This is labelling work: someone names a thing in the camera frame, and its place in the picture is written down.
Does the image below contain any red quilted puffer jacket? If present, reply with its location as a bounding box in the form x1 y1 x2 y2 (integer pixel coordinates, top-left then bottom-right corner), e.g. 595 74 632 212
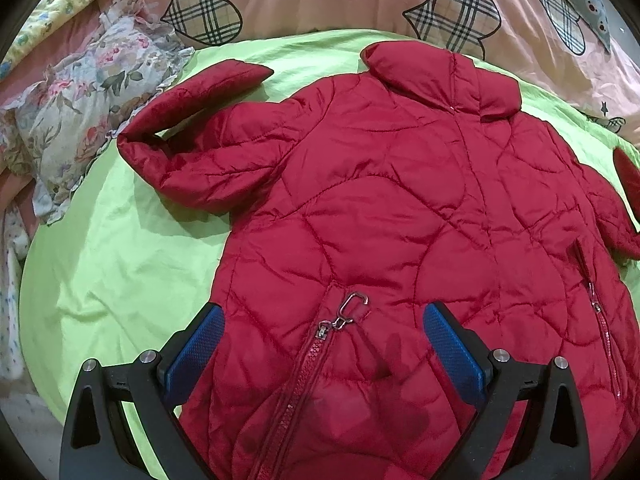
117 40 639 479

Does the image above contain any white dotted bed sheet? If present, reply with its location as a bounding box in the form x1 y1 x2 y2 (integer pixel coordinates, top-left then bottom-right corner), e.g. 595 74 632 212
0 205 30 382

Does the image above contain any pink blanket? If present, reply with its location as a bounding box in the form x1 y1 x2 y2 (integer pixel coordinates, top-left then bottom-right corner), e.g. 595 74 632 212
1 3 101 231

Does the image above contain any floral ruffled pillow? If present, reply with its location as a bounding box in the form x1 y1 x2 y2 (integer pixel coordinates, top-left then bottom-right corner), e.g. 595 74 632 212
1 0 194 223

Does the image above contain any pink duvet with plaid hearts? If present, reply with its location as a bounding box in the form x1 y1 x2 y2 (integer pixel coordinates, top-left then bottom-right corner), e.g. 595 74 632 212
100 0 639 142

